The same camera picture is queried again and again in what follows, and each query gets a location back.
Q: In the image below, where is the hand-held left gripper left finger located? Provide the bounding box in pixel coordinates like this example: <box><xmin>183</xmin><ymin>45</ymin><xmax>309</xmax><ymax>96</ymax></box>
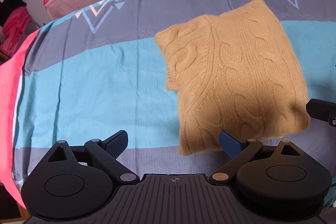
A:
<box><xmin>43</xmin><ymin>130</ymin><xmax>139</xmax><ymax>185</ymax></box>

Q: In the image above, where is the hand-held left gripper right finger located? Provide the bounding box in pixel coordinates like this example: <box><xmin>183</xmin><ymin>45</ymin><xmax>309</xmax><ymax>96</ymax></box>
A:
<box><xmin>209</xmin><ymin>130</ymin><xmax>306</xmax><ymax>184</ymax></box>

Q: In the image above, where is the yellow cable-knit cardigan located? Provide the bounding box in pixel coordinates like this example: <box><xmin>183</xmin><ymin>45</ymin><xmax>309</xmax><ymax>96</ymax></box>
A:
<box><xmin>154</xmin><ymin>0</ymin><xmax>309</xmax><ymax>157</ymax></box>

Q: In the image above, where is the pile of red clothes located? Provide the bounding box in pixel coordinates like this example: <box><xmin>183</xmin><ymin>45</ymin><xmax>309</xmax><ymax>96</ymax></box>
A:
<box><xmin>1</xmin><ymin>6</ymin><xmax>32</xmax><ymax>57</ymax></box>

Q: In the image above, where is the blue grey printed bedsheet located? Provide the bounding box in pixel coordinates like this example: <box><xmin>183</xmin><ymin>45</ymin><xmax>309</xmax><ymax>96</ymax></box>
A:
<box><xmin>12</xmin><ymin>0</ymin><xmax>336</xmax><ymax>189</ymax></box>

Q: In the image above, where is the pink blanket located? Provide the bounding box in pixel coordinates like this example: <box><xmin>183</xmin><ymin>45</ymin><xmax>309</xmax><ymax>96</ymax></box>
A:
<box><xmin>0</xmin><ymin>30</ymin><xmax>40</xmax><ymax>216</ymax></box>

